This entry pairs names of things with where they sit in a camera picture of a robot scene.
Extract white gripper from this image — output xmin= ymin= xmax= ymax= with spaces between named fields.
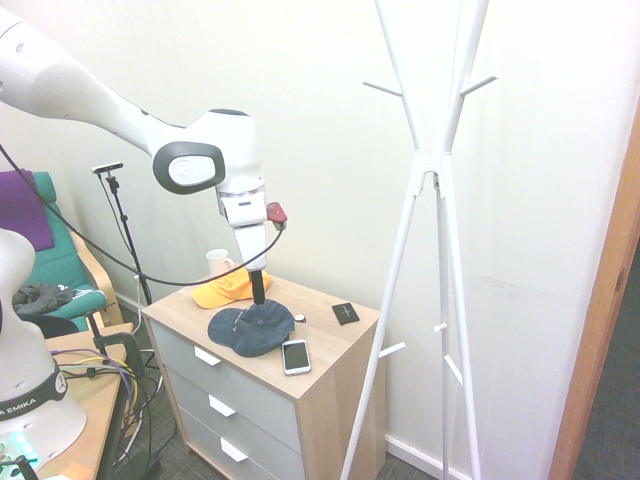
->
xmin=231 ymin=223 xmax=270 ymax=306

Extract blue denim cap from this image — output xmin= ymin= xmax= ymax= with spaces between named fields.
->
xmin=207 ymin=298 xmax=298 ymax=359

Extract orange cap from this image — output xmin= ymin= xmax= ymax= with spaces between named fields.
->
xmin=190 ymin=269 xmax=273 ymax=311

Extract white mug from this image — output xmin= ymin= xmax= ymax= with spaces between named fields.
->
xmin=205 ymin=248 xmax=236 ymax=280

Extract white-edged smartphone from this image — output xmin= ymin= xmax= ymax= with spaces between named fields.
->
xmin=280 ymin=338 xmax=313 ymax=377

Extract black card with cross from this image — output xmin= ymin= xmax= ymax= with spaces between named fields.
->
xmin=331 ymin=301 xmax=362 ymax=327

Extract wooden dresser with grey drawers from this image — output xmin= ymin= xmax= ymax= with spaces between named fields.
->
xmin=141 ymin=272 xmax=382 ymax=480

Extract black table clamp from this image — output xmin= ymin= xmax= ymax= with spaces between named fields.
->
xmin=84 ymin=311 xmax=147 ymax=384

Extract black tripod stand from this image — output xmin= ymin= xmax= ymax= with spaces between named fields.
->
xmin=102 ymin=173 xmax=154 ymax=307

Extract green wooden armchair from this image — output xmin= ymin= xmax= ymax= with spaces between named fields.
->
xmin=0 ymin=171 xmax=122 ymax=342

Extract dark grey clothes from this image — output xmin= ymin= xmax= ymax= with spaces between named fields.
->
xmin=11 ymin=281 xmax=77 ymax=320

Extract white coat rack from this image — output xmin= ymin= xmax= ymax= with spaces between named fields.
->
xmin=338 ymin=0 xmax=501 ymax=480

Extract purple cloth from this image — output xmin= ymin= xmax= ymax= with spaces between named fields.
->
xmin=0 ymin=169 xmax=56 ymax=252

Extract red wrist camera box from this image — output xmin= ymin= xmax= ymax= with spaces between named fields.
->
xmin=265 ymin=200 xmax=291 ymax=232

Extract grey drawer with white handle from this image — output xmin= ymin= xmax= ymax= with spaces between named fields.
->
xmin=148 ymin=319 xmax=303 ymax=454
xmin=174 ymin=405 xmax=281 ymax=480
xmin=162 ymin=366 xmax=304 ymax=480

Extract purple cable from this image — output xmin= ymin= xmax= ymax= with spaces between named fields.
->
xmin=57 ymin=362 xmax=144 ymax=426

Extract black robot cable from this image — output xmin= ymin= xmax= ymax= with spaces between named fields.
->
xmin=0 ymin=143 xmax=284 ymax=287

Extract yellow cable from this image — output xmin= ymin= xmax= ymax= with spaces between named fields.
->
xmin=53 ymin=353 xmax=141 ymax=416

